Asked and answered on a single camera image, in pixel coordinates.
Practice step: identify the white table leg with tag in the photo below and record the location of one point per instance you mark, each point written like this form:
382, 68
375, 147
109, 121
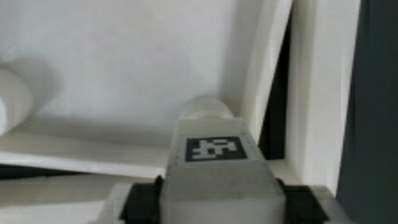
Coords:
221, 189

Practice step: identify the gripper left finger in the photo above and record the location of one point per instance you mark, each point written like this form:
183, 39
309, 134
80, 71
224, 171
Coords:
132, 204

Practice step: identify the white front fence rail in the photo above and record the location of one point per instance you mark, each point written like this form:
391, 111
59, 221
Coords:
77, 199

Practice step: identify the white fence rail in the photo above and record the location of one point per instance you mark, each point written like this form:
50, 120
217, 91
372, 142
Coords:
77, 199
322, 48

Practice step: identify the white right fence rail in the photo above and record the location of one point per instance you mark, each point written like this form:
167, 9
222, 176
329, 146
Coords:
322, 48

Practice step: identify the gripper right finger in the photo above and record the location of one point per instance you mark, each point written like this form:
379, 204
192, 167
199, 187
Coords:
311, 205

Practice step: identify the white square tabletop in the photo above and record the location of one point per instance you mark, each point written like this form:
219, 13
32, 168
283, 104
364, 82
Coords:
119, 58

